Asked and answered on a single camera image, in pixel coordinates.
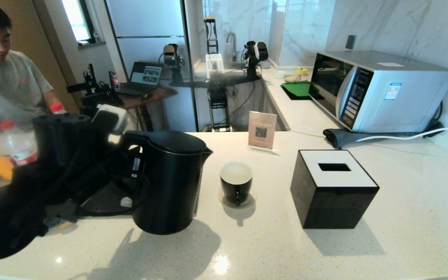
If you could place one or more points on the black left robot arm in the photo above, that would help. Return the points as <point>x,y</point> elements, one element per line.
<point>60,140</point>

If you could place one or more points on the grey wall socket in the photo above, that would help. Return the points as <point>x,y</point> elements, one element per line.
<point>350,42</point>

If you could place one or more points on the person in grey shirt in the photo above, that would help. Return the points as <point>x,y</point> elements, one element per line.
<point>6,85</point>

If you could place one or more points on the yellow bowl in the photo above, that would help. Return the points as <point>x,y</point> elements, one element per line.
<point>301,71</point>

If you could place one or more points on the silver microwave oven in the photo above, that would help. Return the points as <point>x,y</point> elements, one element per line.
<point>403,97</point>

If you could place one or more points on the black electric kettle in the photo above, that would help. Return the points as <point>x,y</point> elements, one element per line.
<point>173,186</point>

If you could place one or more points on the green tray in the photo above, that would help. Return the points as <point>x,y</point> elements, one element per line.
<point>300,89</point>

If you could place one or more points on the black mug white inside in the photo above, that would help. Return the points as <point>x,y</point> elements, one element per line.
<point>236,190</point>

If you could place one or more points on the orange fruit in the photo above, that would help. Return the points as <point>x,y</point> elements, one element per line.
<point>2,167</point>

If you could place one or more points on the grey refrigerator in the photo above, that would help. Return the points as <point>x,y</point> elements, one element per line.
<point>150,23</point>

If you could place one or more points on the QR code sign stand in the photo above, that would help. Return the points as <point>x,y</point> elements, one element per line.
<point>258,130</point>

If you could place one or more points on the open laptop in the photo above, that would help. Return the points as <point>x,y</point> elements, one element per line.
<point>146,74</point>

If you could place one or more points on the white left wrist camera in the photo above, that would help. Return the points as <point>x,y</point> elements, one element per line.
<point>109,116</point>

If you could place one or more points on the black camera rig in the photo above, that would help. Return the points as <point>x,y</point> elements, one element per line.
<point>95,93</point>

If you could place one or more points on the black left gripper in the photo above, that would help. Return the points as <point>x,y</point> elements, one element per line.
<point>109,155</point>

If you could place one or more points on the black background robot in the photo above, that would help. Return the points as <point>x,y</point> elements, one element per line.
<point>218,81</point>

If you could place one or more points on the window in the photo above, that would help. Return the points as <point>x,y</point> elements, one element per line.
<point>77,19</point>

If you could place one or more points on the dark grey cloth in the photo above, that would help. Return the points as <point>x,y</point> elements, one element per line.
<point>344,137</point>

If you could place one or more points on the red label water bottle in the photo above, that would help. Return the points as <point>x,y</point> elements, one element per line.
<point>20,147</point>
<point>57,108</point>

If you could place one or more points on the wooden desk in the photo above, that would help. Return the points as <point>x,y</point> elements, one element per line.
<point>154,95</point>

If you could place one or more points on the black tissue box white top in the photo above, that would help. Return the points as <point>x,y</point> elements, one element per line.
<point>333,202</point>

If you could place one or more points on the small black lit device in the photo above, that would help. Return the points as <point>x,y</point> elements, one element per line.
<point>113,79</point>

